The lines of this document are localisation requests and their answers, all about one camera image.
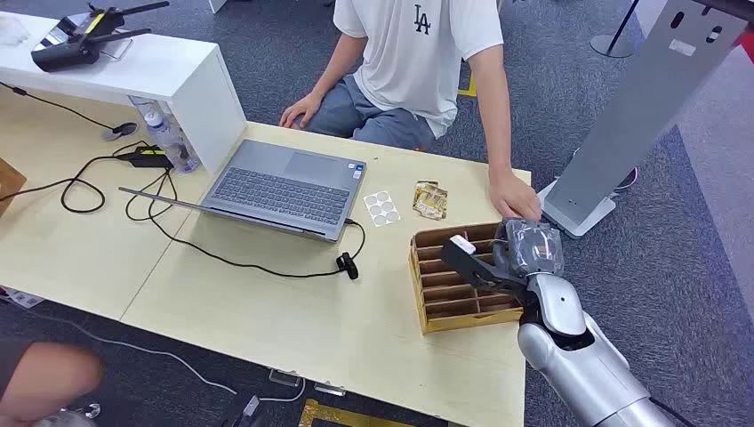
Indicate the person's right hand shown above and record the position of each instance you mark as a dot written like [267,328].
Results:
[301,111]

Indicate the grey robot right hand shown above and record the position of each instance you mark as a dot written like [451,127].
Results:
[530,250]

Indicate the person's left hand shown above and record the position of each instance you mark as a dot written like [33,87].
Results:
[515,197]

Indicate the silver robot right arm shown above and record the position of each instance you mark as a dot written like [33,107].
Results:
[580,360]

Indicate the person's left forearm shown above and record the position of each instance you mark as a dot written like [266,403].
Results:
[495,118]

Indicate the person's right forearm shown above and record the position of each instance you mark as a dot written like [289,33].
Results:
[339,68]

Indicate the gold patterned card packet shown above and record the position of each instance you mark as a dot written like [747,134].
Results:
[430,200]

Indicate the person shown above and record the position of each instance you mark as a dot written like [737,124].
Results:
[47,377]
[412,65]

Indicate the grey laptop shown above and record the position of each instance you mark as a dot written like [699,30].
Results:
[283,194]

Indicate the wooden compartment organizer box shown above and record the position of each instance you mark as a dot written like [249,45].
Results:
[449,296]

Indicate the yellow floor tape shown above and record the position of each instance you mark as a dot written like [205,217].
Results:
[336,417]
[468,87]

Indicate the round sticker sheet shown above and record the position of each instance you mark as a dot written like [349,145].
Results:
[381,208]

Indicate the white desk shelf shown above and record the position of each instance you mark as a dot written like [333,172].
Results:
[177,73]

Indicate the clear water bottle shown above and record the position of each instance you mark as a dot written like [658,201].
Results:
[166,140]

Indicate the grey kiosk stand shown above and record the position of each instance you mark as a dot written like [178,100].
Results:
[636,106]

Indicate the black power adapter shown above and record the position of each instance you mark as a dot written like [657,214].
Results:
[147,159]

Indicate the grey round puck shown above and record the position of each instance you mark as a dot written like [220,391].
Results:
[119,131]

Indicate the clear acrylic stand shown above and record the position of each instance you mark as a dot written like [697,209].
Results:
[116,50]

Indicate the black remote controller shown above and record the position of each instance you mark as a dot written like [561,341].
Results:
[65,56]

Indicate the clear plastic clip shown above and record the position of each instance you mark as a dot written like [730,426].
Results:
[330,389]
[285,378]

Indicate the white plastic bag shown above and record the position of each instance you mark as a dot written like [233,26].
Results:
[12,30]

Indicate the brown cardboard box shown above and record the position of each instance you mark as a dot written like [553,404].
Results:
[9,182]

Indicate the black floor device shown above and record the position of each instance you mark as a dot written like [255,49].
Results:
[244,411]

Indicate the printed paper sheet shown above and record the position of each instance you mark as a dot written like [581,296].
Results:
[23,298]

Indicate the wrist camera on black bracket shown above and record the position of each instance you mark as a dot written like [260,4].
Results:
[466,263]

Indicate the black stanchion post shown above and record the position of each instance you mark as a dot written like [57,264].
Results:
[610,46]

